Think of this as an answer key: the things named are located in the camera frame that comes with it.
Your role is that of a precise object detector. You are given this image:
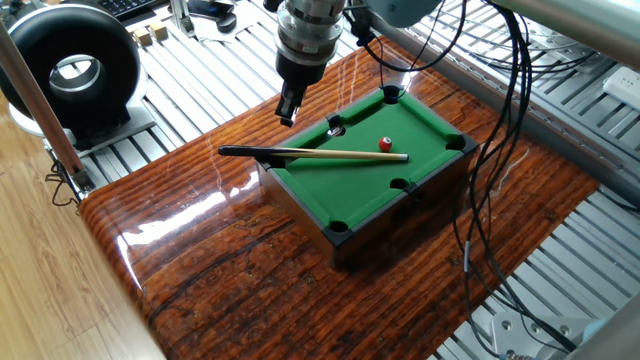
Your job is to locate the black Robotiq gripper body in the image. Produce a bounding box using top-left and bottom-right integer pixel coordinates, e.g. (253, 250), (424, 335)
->
(275, 49), (329, 89)

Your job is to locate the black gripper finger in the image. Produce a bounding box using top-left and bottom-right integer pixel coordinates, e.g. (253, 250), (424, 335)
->
(274, 81), (308, 129)

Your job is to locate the wooden pool cue black butt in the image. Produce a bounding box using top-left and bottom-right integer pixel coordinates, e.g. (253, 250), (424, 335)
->
(217, 144), (410, 163)

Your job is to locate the mini green felt pool table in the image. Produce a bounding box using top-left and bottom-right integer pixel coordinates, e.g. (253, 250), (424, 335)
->
(254, 82), (480, 269)

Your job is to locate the wood grain board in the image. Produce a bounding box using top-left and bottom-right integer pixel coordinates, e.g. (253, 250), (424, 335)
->
(79, 34), (601, 360)

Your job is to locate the black keyboard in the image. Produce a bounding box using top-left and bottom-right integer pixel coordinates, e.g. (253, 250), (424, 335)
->
(97, 0), (169, 21)

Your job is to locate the white power strip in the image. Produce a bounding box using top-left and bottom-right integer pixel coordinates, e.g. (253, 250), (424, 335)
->
(602, 65), (640, 112)

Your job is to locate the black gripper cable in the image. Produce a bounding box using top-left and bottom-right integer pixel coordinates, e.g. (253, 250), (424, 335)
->
(347, 0), (469, 75)

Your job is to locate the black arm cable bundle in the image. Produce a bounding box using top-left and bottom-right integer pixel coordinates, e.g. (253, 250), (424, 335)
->
(452, 0), (579, 354)

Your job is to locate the thin black floor cable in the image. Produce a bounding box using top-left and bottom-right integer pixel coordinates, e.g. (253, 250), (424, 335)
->
(43, 159), (81, 209)

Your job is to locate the slanted aluminium frame post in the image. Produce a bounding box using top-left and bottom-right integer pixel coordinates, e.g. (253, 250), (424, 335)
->
(0, 22), (96, 194)

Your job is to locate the black ring-shaped device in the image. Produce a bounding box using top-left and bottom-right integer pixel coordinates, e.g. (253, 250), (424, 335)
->
(0, 3), (159, 159)

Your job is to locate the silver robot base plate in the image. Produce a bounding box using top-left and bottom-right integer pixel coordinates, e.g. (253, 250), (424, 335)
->
(489, 309), (596, 360)

